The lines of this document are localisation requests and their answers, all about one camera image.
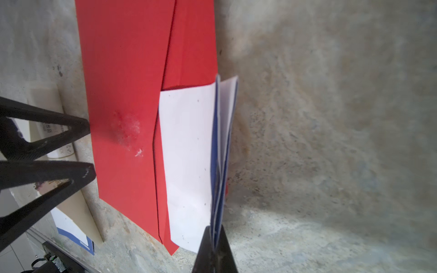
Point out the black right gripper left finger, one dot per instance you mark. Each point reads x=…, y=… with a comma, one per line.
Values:
x=204, y=258

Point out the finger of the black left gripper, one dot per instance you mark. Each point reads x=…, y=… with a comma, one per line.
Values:
x=15, y=148
x=14, y=174

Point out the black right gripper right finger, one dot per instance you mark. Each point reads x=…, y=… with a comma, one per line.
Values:
x=224, y=260

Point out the white glue stick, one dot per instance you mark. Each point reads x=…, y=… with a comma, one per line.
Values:
x=56, y=135

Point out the white letter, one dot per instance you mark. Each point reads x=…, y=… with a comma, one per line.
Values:
x=196, y=128

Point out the red paper envelope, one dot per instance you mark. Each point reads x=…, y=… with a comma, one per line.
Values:
x=132, y=51

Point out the blue bordered white card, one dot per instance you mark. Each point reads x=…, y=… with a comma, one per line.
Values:
x=67, y=227

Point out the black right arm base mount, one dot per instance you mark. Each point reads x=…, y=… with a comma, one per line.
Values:
x=55, y=261

